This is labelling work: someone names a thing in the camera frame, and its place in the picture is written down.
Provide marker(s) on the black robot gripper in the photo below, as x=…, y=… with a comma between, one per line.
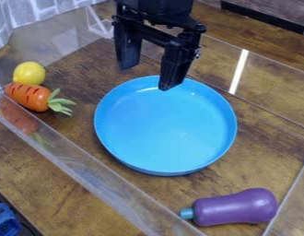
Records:
x=163, y=22

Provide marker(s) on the orange toy carrot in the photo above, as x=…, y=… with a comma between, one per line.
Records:
x=37, y=98

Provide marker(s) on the blue round tray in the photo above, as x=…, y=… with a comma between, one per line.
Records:
x=165, y=133

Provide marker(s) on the yellow toy lemon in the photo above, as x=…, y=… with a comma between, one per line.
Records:
x=29, y=73

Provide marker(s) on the white mesh curtain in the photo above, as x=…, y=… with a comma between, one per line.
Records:
x=23, y=12

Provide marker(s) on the purple toy eggplant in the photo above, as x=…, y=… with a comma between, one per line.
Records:
x=252, y=206

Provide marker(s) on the blue object at corner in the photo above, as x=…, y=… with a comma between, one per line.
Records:
x=9, y=223

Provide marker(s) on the clear acrylic barrier frame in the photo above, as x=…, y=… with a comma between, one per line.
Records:
x=64, y=182

